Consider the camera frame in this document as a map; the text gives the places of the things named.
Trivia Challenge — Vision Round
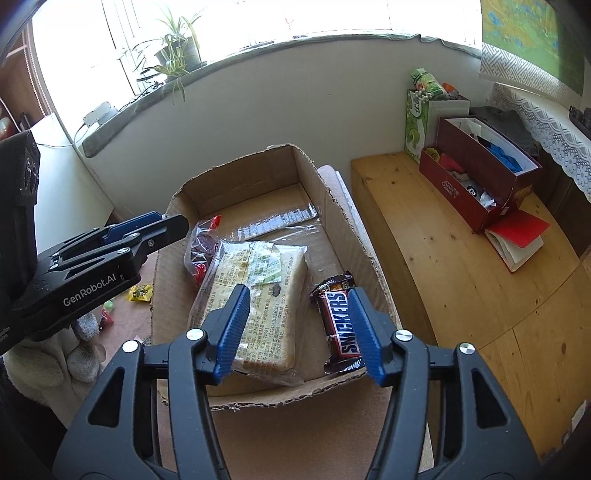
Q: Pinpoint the wooden bench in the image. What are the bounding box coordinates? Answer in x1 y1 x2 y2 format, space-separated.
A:
351 152 587 462

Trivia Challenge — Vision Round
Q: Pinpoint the green tissue box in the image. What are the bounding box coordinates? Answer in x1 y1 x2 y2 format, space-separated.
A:
404 89 471 164

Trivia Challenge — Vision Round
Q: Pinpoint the white power adapter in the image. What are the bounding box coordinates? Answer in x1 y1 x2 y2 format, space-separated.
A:
82 102 116 127

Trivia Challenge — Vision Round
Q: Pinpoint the red notebook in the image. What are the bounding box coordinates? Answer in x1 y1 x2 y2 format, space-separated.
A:
484 210 551 274

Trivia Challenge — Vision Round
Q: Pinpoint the clear-wrapped bread packet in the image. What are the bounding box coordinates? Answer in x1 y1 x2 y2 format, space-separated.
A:
187 240 309 386

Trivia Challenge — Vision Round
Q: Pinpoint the clear bag of red snacks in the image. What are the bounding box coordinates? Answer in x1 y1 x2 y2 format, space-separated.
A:
184 216 222 288

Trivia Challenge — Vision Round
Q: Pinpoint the white cabinet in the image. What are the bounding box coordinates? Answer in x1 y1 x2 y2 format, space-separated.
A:
34 113 116 254

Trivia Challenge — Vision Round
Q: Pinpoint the white lace cloth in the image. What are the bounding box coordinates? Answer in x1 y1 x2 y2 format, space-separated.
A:
489 83 591 204

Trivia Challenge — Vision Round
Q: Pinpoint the potted green plant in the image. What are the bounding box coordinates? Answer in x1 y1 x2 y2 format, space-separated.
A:
131 4 206 104

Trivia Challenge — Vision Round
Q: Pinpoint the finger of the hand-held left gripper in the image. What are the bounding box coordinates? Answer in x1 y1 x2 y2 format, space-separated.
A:
48 215 190 284
37 211 164 260

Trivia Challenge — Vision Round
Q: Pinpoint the brown blanket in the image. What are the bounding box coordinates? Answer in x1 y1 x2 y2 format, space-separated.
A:
92 166 435 480

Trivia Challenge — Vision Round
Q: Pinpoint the blue cloth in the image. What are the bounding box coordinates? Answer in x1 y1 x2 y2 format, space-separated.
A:
489 144 522 174

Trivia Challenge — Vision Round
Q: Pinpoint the brown chocolate bar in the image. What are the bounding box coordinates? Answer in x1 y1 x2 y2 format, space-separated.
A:
309 272 370 376

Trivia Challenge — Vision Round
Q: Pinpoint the person's left hand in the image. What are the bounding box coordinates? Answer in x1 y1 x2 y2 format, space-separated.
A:
67 313 108 384

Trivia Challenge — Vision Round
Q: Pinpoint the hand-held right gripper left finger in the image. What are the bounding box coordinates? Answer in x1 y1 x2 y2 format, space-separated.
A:
53 284 251 480

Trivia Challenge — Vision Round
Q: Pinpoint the grey cloth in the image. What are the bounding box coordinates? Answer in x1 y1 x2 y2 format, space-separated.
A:
468 106 539 155

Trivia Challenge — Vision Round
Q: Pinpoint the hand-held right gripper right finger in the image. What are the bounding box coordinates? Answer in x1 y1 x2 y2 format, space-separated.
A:
346 287 543 480

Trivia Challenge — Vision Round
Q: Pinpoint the red storage box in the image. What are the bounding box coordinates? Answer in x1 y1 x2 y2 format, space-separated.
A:
419 117 543 234

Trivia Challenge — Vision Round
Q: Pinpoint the cardboard box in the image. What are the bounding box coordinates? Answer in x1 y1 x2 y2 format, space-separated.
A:
150 143 402 411

